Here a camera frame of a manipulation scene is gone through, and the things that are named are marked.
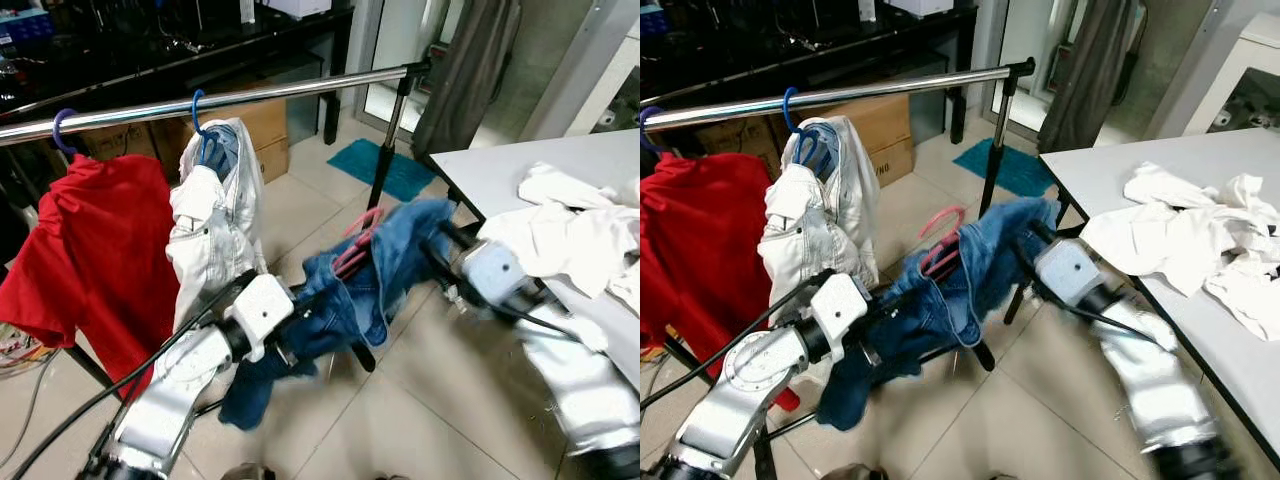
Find blue denim jeans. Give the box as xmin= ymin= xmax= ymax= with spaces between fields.
xmin=218 ymin=197 xmax=462 ymax=433
xmin=815 ymin=197 xmax=1062 ymax=432

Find red plastic hanger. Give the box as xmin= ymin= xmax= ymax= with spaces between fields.
xmin=918 ymin=205 xmax=970 ymax=283
xmin=330 ymin=207 xmax=387 ymax=283

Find white printed T-shirt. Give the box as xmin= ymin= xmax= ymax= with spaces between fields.
xmin=478 ymin=162 xmax=640 ymax=313
xmin=1080 ymin=162 xmax=1280 ymax=343

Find blue plastic hanger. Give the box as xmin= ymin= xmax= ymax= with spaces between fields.
xmin=190 ymin=90 xmax=237 ymax=173
xmin=782 ymin=87 xmax=832 ymax=168

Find purple plastic hanger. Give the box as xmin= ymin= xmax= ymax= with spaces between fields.
xmin=52 ymin=107 xmax=83 ymax=157
xmin=640 ymin=105 xmax=667 ymax=153

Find white table with black legs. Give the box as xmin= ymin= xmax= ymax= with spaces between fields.
xmin=428 ymin=128 xmax=640 ymax=393
xmin=1040 ymin=128 xmax=1280 ymax=473

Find teal floor mat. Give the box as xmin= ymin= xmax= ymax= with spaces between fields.
xmin=952 ymin=138 xmax=1057 ymax=200
xmin=327 ymin=138 xmax=437 ymax=204

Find white denim jacket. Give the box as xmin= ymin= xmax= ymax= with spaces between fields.
xmin=758 ymin=115 xmax=882 ymax=387
xmin=165 ymin=118 xmax=270 ymax=337

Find dark grey curtain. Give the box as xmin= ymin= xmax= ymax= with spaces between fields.
xmin=1037 ymin=0 xmax=1142 ymax=154
xmin=412 ymin=0 xmax=524 ymax=157

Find glass sliding door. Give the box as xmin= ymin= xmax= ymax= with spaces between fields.
xmin=355 ymin=0 xmax=473 ymax=133
xmin=975 ymin=0 xmax=1093 ymax=137

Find brown cardboard box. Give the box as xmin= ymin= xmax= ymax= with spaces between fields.
xmin=80 ymin=95 xmax=292 ymax=187
xmin=700 ymin=95 xmax=917 ymax=189

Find red shirt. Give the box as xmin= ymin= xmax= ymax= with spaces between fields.
xmin=640 ymin=152 xmax=803 ymax=415
xmin=0 ymin=152 xmax=183 ymax=403

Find chrome clothes rack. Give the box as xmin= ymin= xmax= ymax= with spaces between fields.
xmin=640 ymin=58 xmax=1037 ymax=480
xmin=0 ymin=58 xmax=437 ymax=423

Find white carton box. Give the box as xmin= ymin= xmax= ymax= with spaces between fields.
xmin=265 ymin=0 xmax=333 ymax=21
xmin=885 ymin=0 xmax=953 ymax=19

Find clear plastic bag of goods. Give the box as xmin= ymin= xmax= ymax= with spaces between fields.
xmin=0 ymin=325 xmax=49 ymax=373

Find black glass console table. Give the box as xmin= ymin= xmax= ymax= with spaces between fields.
xmin=0 ymin=0 xmax=357 ymax=149
xmin=640 ymin=0 xmax=980 ymax=149

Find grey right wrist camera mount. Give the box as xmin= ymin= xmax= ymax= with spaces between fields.
xmin=462 ymin=240 xmax=532 ymax=313
xmin=1035 ymin=238 xmax=1102 ymax=307

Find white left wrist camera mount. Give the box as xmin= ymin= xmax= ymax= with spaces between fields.
xmin=230 ymin=273 xmax=297 ymax=363
xmin=808 ymin=272 xmax=872 ymax=365

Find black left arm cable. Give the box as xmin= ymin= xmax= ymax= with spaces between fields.
xmin=10 ymin=270 xmax=257 ymax=480
xmin=640 ymin=270 xmax=837 ymax=413

